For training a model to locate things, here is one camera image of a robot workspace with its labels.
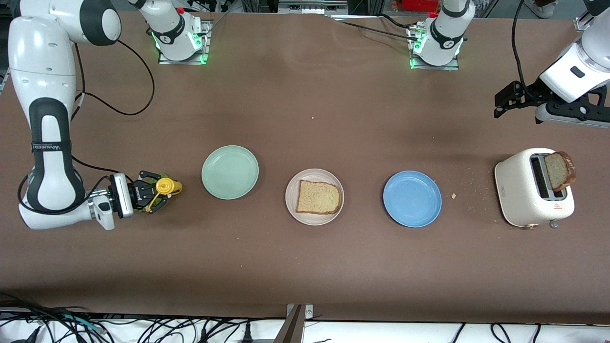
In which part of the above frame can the green lettuce leaf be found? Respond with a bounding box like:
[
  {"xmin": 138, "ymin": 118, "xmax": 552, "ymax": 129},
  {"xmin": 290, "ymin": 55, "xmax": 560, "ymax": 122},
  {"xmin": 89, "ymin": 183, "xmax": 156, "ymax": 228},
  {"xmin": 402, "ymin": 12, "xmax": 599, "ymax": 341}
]
[{"xmin": 142, "ymin": 171, "xmax": 178, "ymax": 211}]

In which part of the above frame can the metal table bracket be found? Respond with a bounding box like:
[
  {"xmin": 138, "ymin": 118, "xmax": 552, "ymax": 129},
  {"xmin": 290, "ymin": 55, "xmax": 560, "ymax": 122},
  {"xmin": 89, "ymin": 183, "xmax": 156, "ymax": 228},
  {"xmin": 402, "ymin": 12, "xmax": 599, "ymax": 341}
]
[{"xmin": 274, "ymin": 303, "xmax": 314, "ymax": 343}]

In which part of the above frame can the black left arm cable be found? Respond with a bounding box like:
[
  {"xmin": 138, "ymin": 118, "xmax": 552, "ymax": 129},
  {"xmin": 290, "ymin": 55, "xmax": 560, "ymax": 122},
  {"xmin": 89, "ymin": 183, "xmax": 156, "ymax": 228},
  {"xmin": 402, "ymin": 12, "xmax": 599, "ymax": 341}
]
[{"xmin": 511, "ymin": 0, "xmax": 540, "ymax": 94}]

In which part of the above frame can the mint green plate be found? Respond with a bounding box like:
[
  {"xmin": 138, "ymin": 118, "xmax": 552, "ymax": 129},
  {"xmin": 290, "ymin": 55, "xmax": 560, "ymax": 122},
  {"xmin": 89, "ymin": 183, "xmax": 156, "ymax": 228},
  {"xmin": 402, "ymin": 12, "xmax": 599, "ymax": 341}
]
[{"xmin": 201, "ymin": 145, "xmax": 260, "ymax": 200}]

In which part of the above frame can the brown bread slice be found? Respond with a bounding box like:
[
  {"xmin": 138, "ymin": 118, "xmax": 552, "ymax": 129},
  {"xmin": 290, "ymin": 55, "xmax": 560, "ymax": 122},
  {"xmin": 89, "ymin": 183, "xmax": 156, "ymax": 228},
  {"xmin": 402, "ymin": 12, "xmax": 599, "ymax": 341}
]
[
  {"xmin": 545, "ymin": 151, "xmax": 577, "ymax": 192},
  {"xmin": 295, "ymin": 180, "xmax": 341, "ymax": 215}
]

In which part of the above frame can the teal cable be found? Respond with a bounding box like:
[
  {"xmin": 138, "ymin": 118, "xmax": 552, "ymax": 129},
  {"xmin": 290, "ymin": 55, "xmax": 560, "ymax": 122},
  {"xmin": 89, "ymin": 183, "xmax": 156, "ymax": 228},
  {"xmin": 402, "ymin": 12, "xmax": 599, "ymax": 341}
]
[{"xmin": 60, "ymin": 314, "xmax": 103, "ymax": 333}]

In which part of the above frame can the blue plate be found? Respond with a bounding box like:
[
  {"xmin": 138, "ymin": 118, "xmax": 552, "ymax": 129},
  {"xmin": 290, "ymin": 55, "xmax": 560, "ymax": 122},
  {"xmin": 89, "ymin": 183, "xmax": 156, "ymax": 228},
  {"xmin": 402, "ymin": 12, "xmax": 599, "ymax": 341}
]
[{"xmin": 383, "ymin": 171, "xmax": 443, "ymax": 228}]

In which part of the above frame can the white two-slot toaster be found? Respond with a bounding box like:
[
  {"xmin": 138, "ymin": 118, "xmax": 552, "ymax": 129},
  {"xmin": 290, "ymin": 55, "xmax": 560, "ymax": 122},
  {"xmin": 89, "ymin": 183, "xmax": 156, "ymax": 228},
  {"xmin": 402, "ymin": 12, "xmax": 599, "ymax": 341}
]
[{"xmin": 494, "ymin": 148, "xmax": 576, "ymax": 230}]

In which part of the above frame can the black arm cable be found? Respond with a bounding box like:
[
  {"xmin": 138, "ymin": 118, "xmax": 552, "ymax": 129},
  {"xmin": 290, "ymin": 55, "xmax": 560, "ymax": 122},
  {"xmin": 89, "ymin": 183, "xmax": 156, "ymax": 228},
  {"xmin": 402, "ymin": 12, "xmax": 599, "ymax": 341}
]
[
  {"xmin": 18, "ymin": 39, "xmax": 155, "ymax": 215},
  {"xmin": 511, "ymin": 0, "xmax": 540, "ymax": 94}
]

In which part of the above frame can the grey metal box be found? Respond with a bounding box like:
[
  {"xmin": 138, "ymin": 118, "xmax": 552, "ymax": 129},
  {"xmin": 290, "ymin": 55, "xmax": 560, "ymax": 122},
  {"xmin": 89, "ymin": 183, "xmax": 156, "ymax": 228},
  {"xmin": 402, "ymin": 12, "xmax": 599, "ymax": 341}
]
[{"xmin": 278, "ymin": 0, "xmax": 349, "ymax": 15}]

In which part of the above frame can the beige plate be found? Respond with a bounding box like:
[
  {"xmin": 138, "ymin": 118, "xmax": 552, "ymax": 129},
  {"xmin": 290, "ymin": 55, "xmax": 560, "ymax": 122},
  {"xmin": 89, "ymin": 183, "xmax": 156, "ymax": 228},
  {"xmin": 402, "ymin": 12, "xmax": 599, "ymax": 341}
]
[{"xmin": 285, "ymin": 168, "xmax": 345, "ymax": 226}]

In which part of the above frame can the yellow mustard squeeze bottle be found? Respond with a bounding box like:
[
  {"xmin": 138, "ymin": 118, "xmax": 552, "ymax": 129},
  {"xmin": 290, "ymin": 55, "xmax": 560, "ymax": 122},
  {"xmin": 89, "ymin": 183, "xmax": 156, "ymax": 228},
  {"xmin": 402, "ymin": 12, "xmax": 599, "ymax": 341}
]
[{"xmin": 145, "ymin": 177, "xmax": 183, "ymax": 213}]

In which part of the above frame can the red box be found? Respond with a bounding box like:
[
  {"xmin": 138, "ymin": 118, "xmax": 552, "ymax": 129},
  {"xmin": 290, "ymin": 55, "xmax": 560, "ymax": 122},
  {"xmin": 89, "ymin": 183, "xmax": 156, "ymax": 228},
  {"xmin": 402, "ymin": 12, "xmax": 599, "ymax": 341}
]
[{"xmin": 393, "ymin": 0, "xmax": 443, "ymax": 12}]

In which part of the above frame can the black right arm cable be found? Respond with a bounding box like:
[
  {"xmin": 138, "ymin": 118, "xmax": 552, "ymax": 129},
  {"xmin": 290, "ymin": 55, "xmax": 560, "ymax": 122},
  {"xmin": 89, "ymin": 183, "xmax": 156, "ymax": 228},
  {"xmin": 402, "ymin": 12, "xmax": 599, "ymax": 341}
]
[{"xmin": 18, "ymin": 39, "xmax": 155, "ymax": 215}]

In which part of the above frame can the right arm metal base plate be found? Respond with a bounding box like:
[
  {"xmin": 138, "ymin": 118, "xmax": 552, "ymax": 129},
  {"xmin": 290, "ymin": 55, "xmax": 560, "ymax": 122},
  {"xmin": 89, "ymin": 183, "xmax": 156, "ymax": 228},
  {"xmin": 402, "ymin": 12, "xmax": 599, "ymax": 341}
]
[{"xmin": 158, "ymin": 19, "xmax": 211, "ymax": 65}]

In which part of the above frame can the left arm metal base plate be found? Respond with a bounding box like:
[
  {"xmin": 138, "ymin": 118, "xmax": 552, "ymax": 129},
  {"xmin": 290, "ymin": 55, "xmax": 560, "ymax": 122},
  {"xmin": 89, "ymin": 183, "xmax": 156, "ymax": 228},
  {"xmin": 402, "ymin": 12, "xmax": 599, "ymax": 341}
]
[{"xmin": 409, "ymin": 24, "xmax": 461, "ymax": 71}]

